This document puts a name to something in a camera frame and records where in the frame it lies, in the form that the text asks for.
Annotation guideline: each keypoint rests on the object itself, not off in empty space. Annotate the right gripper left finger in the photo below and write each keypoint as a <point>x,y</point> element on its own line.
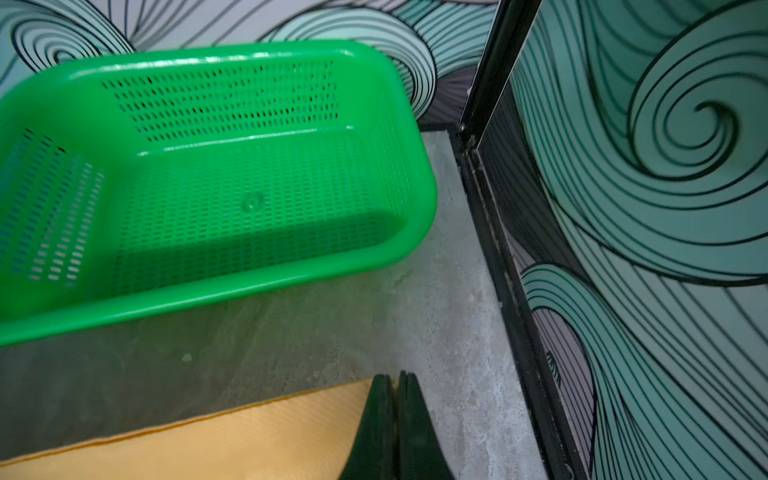
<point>372,456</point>

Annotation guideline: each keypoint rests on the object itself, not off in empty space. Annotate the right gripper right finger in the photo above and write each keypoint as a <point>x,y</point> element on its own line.
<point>419,453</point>

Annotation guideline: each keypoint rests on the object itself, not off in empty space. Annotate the yellow pillowcase with print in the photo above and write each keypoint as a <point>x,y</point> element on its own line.
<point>303,436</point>

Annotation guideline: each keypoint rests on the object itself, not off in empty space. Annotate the green plastic basket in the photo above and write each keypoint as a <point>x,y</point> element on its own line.
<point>148,183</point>

